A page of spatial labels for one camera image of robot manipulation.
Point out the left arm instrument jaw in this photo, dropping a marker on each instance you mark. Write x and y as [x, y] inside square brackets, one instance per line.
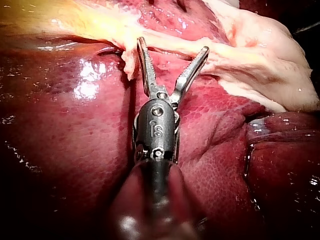
[147, 67]
[191, 70]

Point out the left arm instrument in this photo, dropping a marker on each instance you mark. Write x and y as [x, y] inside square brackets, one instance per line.
[160, 125]

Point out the dark left arm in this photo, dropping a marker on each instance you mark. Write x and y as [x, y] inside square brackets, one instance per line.
[156, 200]

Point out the gallbladder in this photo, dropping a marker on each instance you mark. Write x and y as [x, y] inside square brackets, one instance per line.
[57, 20]

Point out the thin tube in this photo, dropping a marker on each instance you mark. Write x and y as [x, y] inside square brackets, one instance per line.
[170, 45]

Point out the pale fatty tissue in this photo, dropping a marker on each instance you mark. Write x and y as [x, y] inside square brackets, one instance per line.
[260, 55]

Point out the dark red liver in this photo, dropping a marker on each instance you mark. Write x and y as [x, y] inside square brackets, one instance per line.
[75, 140]

